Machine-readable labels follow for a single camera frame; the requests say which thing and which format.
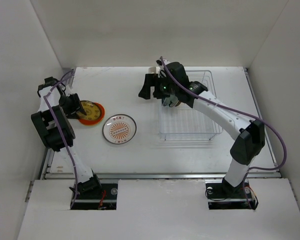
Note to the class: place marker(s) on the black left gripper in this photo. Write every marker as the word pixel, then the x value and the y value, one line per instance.
pixel 71 112

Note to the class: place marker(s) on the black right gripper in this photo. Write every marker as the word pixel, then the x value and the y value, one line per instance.
pixel 151 80

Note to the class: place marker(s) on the amber patterned plate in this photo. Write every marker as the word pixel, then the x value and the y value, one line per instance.
pixel 92 111

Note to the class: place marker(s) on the orange translucent plate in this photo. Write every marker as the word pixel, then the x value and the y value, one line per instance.
pixel 91 123

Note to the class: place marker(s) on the dark teal patterned plate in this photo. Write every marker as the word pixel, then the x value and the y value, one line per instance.
pixel 165 102

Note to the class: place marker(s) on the white plate orange sunburst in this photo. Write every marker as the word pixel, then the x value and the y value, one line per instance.
pixel 119 129

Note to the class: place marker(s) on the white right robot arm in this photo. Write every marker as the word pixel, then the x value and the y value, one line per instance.
pixel 248 133

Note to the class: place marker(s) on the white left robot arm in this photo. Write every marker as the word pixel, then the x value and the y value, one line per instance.
pixel 51 122

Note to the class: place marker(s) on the white cutlery holder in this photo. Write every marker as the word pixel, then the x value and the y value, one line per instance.
pixel 152 70

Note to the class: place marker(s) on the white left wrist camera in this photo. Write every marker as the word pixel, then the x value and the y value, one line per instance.
pixel 68 89

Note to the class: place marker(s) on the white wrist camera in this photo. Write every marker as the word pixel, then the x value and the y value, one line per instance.
pixel 68 89
pixel 160 65

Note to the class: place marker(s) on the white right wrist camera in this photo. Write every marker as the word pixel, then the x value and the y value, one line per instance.
pixel 160 65

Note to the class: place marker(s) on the white wire dish rack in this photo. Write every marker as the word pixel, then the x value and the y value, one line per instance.
pixel 184 124

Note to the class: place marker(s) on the aluminium front rail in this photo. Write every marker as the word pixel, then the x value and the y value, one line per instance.
pixel 149 176

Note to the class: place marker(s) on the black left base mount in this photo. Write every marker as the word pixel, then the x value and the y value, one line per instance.
pixel 99 199

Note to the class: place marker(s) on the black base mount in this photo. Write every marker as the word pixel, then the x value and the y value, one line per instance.
pixel 243 198
pixel 99 199

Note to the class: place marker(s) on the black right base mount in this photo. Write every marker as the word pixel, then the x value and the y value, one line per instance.
pixel 243 198

